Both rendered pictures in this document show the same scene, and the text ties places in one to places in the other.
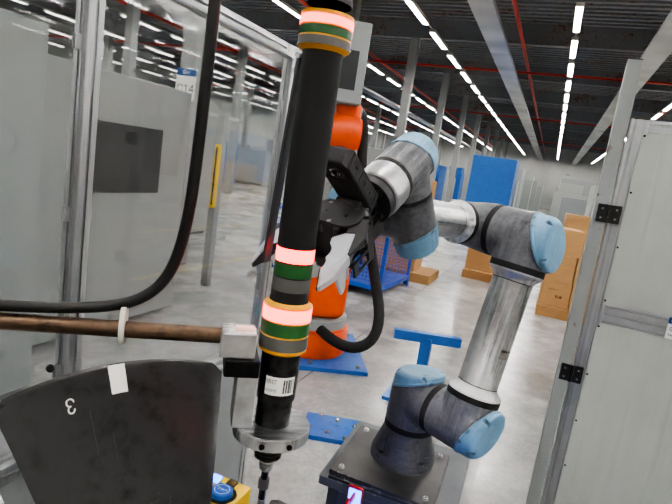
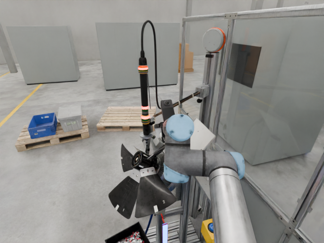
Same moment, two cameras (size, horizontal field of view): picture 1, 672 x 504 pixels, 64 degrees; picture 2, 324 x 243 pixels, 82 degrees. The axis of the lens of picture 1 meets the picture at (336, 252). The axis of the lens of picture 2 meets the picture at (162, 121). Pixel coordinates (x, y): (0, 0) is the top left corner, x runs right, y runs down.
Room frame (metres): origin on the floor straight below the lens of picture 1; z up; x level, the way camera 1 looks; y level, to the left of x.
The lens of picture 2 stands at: (1.18, -0.41, 1.97)
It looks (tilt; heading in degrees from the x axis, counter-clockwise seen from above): 27 degrees down; 143
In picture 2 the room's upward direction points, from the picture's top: straight up
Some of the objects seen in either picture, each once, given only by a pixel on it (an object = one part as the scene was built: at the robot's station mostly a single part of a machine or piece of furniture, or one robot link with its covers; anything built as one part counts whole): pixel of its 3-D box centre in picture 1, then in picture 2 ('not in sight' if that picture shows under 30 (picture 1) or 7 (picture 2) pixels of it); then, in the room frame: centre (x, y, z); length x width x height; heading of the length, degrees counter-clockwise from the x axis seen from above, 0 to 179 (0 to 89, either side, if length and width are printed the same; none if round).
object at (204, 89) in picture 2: not in sight; (202, 90); (0.30, 0.64, 1.53); 0.10 x 0.07 x 0.09; 104
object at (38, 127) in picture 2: not in sight; (44, 125); (-2.72, -0.33, 0.25); 0.60 x 0.41 x 0.22; 166
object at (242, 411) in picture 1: (266, 382); (147, 127); (0.45, 0.04, 1.49); 0.09 x 0.07 x 0.10; 104
